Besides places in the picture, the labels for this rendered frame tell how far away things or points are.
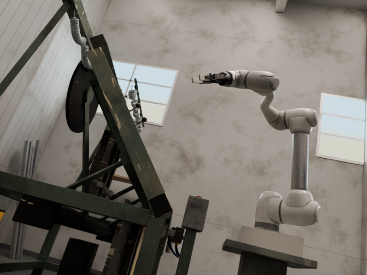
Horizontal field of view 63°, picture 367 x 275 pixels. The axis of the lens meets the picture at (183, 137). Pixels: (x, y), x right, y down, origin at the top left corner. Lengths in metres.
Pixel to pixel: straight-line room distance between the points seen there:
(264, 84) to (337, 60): 5.54
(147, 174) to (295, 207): 0.91
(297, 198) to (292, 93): 4.60
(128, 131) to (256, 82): 0.81
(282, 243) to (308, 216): 0.22
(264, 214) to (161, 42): 5.61
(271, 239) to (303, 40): 5.81
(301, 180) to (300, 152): 0.18
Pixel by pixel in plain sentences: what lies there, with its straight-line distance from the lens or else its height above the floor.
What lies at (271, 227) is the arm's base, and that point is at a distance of 2.03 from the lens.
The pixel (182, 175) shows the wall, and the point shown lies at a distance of 5.55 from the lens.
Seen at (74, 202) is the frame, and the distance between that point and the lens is 1.83.
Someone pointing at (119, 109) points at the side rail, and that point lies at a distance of 1.96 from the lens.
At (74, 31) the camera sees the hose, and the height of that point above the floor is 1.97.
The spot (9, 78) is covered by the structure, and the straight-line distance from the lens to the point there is 2.31.
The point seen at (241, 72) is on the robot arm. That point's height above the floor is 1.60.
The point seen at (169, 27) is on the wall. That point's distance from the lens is 7.37.
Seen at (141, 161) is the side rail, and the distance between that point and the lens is 1.82.
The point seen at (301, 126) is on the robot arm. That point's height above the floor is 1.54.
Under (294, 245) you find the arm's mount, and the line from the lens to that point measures 1.94.
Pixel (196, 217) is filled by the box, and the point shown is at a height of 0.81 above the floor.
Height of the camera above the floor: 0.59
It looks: 21 degrees up
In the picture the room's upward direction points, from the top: 15 degrees clockwise
